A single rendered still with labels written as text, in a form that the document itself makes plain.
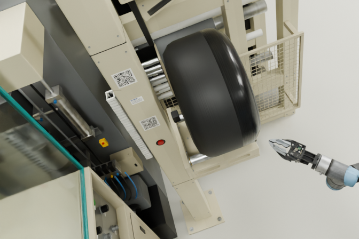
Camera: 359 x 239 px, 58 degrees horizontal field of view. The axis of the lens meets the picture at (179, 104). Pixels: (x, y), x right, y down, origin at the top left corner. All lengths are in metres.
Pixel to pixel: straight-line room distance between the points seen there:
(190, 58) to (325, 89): 1.90
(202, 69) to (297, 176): 1.50
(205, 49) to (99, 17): 0.45
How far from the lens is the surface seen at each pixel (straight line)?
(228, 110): 1.25
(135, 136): 1.49
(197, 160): 1.62
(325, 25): 3.60
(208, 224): 2.45
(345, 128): 2.79
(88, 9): 1.04
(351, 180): 1.45
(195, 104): 1.22
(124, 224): 1.61
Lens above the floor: 2.30
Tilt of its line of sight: 49 degrees down
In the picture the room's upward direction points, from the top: 22 degrees counter-clockwise
